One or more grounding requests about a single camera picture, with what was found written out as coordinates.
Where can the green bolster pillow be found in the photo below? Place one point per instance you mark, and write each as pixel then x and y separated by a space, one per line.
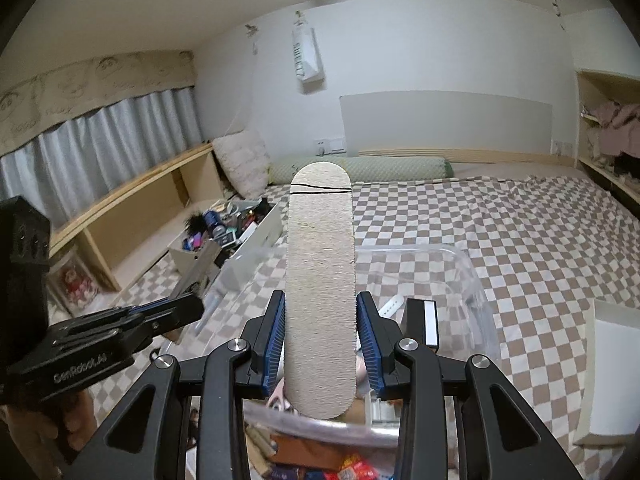
pixel 367 169

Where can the hanging white plastic bag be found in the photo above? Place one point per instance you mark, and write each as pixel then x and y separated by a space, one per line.
pixel 307 59

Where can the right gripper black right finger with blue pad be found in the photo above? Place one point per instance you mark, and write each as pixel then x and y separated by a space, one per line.
pixel 499 435

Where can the wardrobe shelf with clothes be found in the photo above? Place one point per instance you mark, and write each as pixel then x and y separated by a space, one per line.
pixel 608 139

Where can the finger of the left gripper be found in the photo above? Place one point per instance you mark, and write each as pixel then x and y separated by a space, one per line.
pixel 169 314

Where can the white cardboard box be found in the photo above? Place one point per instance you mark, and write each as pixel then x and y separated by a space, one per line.
pixel 610 405

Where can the black and white box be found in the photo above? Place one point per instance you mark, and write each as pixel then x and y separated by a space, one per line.
pixel 420 322

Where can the wooden bedside shelf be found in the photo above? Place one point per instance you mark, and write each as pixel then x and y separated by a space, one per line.
pixel 126 232

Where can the dolls in display box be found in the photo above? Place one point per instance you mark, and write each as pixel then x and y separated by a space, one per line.
pixel 72 284

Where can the beige oblong wooden board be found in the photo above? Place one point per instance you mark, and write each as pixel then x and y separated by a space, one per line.
pixel 320 334

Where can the wall power socket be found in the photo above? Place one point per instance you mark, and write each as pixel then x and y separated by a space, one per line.
pixel 332 146

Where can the grey window curtain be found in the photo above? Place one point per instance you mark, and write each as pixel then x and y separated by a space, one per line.
pixel 67 169

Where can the clear plastic storage bin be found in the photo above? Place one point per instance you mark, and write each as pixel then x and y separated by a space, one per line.
pixel 391 275

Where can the red snack packet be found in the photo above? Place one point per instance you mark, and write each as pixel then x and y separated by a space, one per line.
pixel 354 467

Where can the white headboard panel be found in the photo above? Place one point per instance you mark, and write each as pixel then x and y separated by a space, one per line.
pixel 445 119

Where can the white fluffy pillow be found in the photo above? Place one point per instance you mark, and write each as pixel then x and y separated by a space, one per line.
pixel 243 157

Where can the brown leather case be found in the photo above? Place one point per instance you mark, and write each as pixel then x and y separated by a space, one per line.
pixel 308 453

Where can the white box of clutter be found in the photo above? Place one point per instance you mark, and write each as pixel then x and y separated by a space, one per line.
pixel 238 229

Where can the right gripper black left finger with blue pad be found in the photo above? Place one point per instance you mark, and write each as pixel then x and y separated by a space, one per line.
pixel 146 434

